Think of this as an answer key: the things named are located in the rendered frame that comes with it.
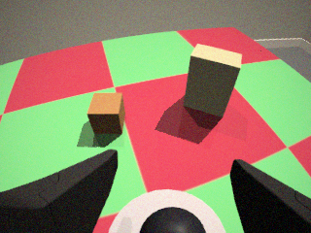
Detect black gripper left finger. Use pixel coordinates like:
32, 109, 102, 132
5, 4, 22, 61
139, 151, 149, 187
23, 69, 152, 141
0, 149, 118, 233

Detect orange cube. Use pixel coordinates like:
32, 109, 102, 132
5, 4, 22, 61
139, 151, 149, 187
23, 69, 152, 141
86, 92, 125, 135

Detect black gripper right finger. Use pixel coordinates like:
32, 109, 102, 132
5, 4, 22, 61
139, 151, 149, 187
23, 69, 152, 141
229, 159, 311, 233

